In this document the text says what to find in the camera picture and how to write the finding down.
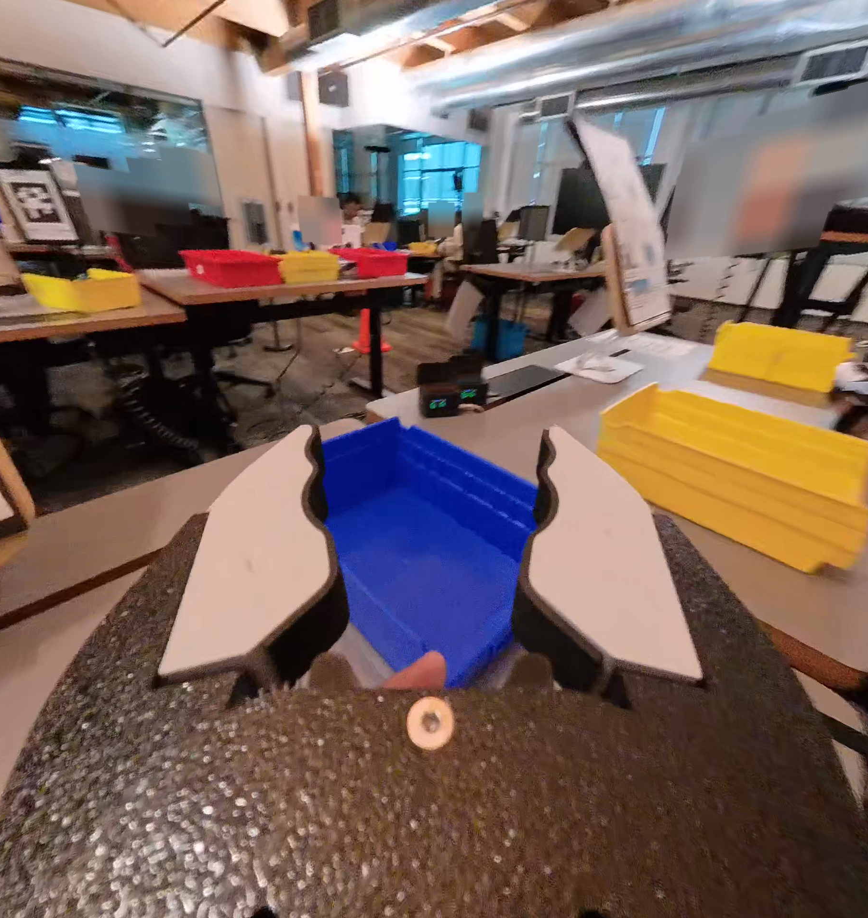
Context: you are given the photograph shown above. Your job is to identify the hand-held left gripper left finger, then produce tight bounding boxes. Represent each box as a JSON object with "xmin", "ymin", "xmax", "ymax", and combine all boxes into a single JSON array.
[{"xmin": 156, "ymin": 424, "xmax": 353, "ymax": 687}]

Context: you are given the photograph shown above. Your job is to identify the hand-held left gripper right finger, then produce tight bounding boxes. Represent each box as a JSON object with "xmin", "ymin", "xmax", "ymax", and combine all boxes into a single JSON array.
[{"xmin": 511, "ymin": 425, "xmax": 706, "ymax": 700}]

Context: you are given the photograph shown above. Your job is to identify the blue plastic bin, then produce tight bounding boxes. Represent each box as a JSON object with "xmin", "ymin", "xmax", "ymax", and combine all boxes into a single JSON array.
[{"xmin": 321, "ymin": 418, "xmax": 540, "ymax": 691}]

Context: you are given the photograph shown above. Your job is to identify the grey desk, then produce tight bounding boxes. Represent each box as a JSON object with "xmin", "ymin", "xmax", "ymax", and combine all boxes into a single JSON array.
[{"xmin": 0, "ymin": 326, "xmax": 868, "ymax": 790}]

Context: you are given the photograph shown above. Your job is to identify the person's left hand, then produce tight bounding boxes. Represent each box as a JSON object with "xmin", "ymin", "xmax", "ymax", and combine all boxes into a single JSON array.
[{"xmin": 382, "ymin": 650, "xmax": 449, "ymax": 689}]

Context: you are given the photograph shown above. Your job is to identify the yellow plastic bin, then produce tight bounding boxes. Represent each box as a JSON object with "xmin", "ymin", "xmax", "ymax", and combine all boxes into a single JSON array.
[
  {"xmin": 279, "ymin": 251, "xmax": 340, "ymax": 284},
  {"xmin": 596, "ymin": 382, "xmax": 868, "ymax": 576},
  {"xmin": 21, "ymin": 269, "xmax": 142, "ymax": 314},
  {"xmin": 706, "ymin": 320, "xmax": 857, "ymax": 395}
]

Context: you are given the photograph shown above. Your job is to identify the white stand base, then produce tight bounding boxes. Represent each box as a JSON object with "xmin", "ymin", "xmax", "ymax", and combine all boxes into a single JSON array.
[{"xmin": 554, "ymin": 350, "xmax": 645, "ymax": 384}]

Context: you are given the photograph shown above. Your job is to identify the black flat tablet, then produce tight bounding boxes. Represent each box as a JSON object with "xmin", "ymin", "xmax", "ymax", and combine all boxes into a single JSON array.
[{"xmin": 485, "ymin": 364, "xmax": 568, "ymax": 400}]

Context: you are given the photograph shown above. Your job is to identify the instruction sheet on stand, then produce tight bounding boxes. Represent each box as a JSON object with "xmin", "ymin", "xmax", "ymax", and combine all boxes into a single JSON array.
[{"xmin": 0, "ymin": 398, "xmax": 38, "ymax": 575}]

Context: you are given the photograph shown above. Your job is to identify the blue storage container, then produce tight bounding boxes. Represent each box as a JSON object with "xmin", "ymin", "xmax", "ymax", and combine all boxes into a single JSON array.
[{"xmin": 472, "ymin": 316, "xmax": 528, "ymax": 361}]

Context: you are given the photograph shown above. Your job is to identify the orange traffic cone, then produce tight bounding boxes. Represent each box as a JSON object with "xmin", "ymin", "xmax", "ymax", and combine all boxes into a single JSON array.
[{"xmin": 351, "ymin": 307, "xmax": 394, "ymax": 354}]

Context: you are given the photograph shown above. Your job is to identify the wooden top office table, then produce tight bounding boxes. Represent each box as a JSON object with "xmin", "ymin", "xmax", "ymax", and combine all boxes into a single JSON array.
[
  {"xmin": 461, "ymin": 262, "xmax": 607, "ymax": 338},
  {"xmin": 138, "ymin": 269, "xmax": 429, "ymax": 399},
  {"xmin": 0, "ymin": 290, "xmax": 187, "ymax": 431}
]

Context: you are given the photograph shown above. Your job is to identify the white hanging paper sheet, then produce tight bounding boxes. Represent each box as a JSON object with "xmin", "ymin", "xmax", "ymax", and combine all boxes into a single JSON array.
[{"xmin": 446, "ymin": 281, "xmax": 481, "ymax": 338}]

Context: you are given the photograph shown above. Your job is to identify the red plastic bin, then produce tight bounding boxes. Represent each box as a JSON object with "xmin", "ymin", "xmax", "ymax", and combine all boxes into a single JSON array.
[
  {"xmin": 331, "ymin": 247, "xmax": 409, "ymax": 278},
  {"xmin": 179, "ymin": 249, "xmax": 283, "ymax": 288}
]

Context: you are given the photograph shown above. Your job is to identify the black white fiducial marker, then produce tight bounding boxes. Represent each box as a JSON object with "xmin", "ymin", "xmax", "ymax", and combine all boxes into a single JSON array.
[{"xmin": 0, "ymin": 166, "xmax": 79, "ymax": 242}]

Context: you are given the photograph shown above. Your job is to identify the large black wall screen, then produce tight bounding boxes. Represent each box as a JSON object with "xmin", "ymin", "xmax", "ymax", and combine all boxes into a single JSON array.
[{"xmin": 552, "ymin": 165, "xmax": 668, "ymax": 234}]

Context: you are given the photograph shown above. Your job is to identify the black frame standing desk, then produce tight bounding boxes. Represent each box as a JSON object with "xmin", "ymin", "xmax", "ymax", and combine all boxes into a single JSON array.
[{"xmin": 774, "ymin": 201, "xmax": 868, "ymax": 331}]

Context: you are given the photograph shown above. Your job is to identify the silver ventilation duct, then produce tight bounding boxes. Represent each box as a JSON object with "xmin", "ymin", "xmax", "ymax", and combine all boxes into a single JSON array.
[{"xmin": 412, "ymin": 14, "xmax": 868, "ymax": 119}]

